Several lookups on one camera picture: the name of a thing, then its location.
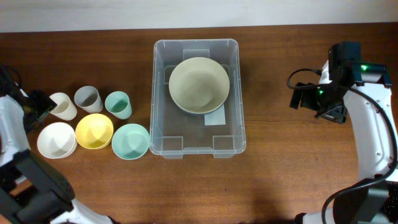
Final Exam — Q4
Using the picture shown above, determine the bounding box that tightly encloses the clear plastic storage bin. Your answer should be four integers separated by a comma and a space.
149, 39, 246, 159

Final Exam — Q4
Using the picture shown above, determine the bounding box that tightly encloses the mint green small bowl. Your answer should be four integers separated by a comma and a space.
111, 123, 150, 160

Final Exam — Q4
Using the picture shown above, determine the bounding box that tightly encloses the white label in bin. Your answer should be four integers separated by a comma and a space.
204, 105, 226, 126

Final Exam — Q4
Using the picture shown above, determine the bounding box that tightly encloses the white small bowl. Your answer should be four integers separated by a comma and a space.
37, 122, 77, 159

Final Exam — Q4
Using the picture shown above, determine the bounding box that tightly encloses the mint green plastic cup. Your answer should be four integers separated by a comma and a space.
105, 91, 132, 119

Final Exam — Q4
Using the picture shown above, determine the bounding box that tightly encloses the grey plastic cup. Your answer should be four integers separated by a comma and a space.
74, 86, 103, 113

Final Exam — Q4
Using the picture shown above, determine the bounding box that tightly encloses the cream plastic cup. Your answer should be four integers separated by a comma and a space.
50, 93, 77, 121

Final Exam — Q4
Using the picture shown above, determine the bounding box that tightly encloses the dark blue bowl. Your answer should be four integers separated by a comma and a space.
176, 104, 220, 114

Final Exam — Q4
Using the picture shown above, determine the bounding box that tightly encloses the beige bowl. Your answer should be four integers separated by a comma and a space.
169, 57, 230, 108

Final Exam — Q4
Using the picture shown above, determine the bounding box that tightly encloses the yellow small bowl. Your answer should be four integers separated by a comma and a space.
75, 113, 114, 150

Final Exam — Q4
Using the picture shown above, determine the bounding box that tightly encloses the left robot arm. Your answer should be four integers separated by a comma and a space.
1, 65, 115, 223

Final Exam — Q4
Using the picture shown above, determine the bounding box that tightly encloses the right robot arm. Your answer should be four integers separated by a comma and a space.
287, 42, 397, 223

